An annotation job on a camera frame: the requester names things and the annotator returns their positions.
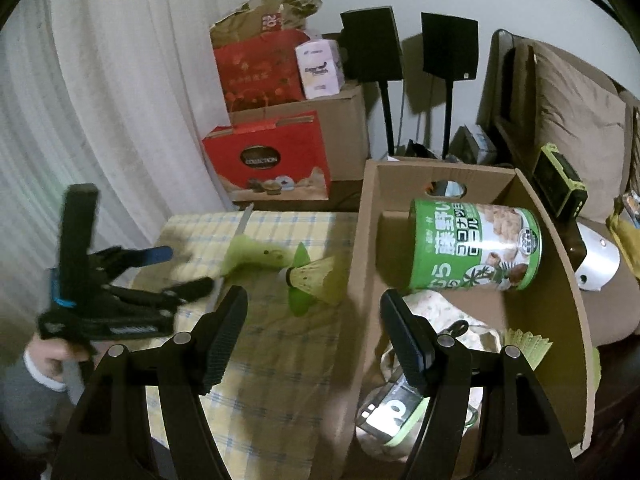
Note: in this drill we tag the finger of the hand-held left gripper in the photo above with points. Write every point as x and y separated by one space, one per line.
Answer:
190 290
150 256

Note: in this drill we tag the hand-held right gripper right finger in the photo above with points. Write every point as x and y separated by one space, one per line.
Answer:
405 345

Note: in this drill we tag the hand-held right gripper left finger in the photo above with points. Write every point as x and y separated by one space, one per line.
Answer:
225 340

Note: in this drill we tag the floral cloth pouch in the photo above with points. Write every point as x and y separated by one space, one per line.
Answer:
450 310

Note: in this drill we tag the green box with black label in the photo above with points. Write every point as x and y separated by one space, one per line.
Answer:
390 410

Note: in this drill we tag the green plastic toy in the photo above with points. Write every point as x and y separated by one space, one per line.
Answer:
260 255

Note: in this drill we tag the grey metal rod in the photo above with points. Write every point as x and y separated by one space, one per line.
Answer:
242 225

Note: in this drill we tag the green snack can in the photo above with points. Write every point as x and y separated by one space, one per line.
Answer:
450 245

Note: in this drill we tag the cardboard box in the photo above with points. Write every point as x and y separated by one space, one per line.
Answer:
550 270

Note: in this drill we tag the person's left forearm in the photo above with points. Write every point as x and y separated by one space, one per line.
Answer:
30 410

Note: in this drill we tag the person's left hand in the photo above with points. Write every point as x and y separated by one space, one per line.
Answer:
50 360

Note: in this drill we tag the yellow checked tablecloth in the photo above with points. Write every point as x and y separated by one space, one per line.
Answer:
280 385

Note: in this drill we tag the white curtain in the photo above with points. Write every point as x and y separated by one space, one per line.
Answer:
100 110

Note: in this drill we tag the red gift box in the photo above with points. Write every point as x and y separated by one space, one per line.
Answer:
270 140

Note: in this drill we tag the brown sofa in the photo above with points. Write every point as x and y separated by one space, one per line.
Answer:
610 315

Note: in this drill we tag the red gift bag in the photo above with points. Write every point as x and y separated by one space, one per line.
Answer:
250 70

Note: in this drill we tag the white rounded device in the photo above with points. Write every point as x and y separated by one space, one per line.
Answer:
600 260

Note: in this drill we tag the grey box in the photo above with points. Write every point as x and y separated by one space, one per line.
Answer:
477 145

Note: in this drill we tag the large brown carton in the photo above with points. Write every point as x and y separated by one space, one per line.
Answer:
345 130

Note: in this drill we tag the green and black radio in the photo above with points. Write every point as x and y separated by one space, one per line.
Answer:
555 175

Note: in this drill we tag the black speaker stand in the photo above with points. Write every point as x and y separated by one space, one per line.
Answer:
447 120
386 115

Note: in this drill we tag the yellow cloth bag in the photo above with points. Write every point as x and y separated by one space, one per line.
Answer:
625 240

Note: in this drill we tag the white tissue box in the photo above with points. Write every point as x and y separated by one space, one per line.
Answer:
317 67

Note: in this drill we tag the crumpled brown paper bag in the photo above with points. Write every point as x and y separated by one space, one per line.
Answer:
260 10

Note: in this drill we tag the large beige cushion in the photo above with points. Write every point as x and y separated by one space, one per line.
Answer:
575 120

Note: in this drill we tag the black speaker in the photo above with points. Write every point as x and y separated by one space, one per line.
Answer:
450 45
372 42

